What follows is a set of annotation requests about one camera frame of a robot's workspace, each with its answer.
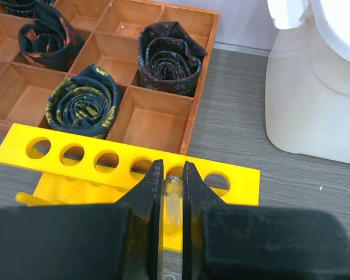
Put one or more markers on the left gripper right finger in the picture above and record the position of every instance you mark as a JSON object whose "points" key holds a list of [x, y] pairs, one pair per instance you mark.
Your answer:
{"points": [[223, 241]]}

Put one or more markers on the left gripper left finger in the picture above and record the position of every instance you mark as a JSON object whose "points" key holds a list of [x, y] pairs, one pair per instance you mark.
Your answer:
{"points": [[122, 240]]}

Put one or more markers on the clear test tube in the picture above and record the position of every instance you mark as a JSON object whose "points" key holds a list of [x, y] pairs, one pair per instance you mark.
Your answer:
{"points": [[173, 216]]}

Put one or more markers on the yellow test tube rack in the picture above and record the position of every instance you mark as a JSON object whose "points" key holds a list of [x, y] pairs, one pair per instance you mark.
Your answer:
{"points": [[83, 170]]}

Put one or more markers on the rolled tie yellow floral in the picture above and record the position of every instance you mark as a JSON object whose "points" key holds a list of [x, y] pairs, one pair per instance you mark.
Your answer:
{"points": [[85, 104]]}

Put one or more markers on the wooden compartment tray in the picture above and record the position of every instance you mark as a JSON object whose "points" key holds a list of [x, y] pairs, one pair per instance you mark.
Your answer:
{"points": [[125, 71]]}

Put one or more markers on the white plastic bin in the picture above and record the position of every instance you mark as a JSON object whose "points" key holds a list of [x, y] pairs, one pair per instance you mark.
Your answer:
{"points": [[307, 87]]}

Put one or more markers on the rolled tie brown blue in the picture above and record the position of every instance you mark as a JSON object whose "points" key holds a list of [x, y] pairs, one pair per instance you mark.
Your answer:
{"points": [[169, 59]]}

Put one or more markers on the rolled tie orange pattern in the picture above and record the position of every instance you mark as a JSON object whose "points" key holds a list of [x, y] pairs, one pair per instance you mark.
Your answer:
{"points": [[50, 41]]}

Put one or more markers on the rolled tie dark green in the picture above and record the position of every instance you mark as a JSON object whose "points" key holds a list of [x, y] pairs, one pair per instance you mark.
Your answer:
{"points": [[20, 6]]}

